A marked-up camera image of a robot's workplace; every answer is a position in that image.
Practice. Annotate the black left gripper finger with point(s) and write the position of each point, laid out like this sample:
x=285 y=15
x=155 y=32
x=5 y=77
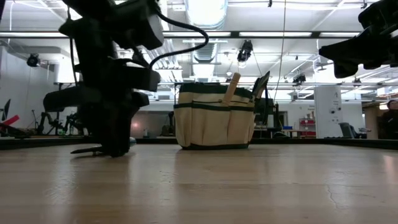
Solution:
x=122 y=140
x=102 y=138

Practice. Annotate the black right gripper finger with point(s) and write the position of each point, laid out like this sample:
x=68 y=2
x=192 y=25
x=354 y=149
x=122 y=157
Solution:
x=348 y=49
x=345 y=70

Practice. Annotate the canvas gardening bag green trim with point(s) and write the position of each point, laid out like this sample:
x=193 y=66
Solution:
x=211 y=124

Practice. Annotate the black background robot arm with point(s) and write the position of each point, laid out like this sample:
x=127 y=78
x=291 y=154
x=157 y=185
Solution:
x=56 y=123

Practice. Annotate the white round column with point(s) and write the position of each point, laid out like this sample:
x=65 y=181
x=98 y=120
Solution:
x=328 y=112

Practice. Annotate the grey office chair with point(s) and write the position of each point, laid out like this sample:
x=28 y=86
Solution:
x=348 y=130

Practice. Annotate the person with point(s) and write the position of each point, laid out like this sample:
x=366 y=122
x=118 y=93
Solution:
x=391 y=119

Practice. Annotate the dark background monitor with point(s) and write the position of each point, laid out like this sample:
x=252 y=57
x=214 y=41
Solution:
x=267 y=112

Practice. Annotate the red flat object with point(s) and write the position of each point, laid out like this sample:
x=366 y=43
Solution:
x=9 y=120

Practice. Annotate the black ceiling camera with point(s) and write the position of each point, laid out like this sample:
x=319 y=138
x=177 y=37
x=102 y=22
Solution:
x=299 y=79
x=245 y=51
x=33 y=60

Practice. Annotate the red wall shelf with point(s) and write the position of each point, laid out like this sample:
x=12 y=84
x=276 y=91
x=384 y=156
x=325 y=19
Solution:
x=308 y=127

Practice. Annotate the black table edge rail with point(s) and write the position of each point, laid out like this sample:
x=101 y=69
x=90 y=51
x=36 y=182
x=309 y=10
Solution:
x=311 y=142

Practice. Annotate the black overhead frame bar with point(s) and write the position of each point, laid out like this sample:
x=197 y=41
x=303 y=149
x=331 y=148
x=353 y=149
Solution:
x=264 y=34

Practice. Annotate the silver air duct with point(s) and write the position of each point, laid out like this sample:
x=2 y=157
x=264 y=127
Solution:
x=205 y=53

